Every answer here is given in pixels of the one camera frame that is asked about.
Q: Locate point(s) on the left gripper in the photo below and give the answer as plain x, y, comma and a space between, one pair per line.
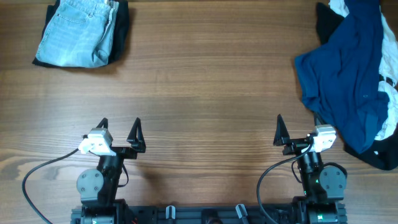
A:
138, 142

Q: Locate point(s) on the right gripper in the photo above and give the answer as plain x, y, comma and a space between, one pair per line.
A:
282, 138

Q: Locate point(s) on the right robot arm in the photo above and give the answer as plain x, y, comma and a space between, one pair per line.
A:
323, 183

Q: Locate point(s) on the light blue folded jeans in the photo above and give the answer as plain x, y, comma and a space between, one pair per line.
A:
76, 34

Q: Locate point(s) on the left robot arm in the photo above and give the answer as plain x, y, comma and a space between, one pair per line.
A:
98, 187

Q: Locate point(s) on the white crumpled garment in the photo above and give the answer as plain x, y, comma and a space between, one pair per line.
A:
388, 59

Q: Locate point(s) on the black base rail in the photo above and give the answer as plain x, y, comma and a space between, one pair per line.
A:
280, 213

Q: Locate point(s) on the black folded garment under jeans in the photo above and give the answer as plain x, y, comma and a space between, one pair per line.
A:
121, 28

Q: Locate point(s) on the black garment on right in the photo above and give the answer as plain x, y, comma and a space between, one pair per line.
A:
382, 154

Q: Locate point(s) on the dark blue polo shirt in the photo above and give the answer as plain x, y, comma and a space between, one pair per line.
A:
360, 51

